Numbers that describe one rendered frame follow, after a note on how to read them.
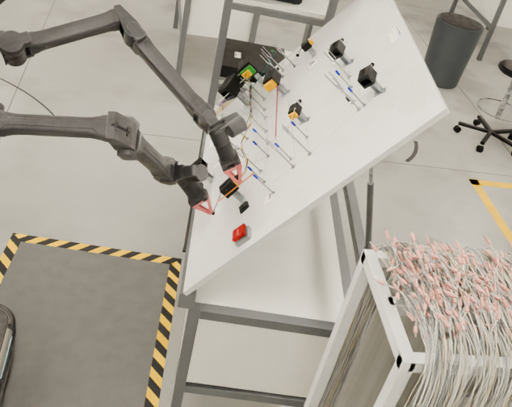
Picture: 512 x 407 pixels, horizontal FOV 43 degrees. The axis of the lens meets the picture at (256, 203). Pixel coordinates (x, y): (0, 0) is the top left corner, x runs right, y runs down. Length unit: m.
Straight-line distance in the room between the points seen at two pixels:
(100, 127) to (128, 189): 2.37
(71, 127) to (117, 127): 0.12
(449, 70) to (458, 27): 0.42
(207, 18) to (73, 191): 1.98
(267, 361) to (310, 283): 0.32
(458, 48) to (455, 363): 5.27
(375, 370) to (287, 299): 0.54
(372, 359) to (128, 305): 1.71
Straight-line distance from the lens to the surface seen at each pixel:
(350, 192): 2.62
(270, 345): 2.34
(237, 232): 2.05
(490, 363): 1.44
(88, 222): 3.80
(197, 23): 5.32
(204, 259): 2.19
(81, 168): 4.24
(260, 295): 2.32
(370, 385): 1.99
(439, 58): 6.55
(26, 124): 1.78
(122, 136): 1.74
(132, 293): 3.38
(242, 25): 5.35
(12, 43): 2.22
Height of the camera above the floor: 2.38
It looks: 35 degrees down
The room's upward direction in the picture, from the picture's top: 14 degrees clockwise
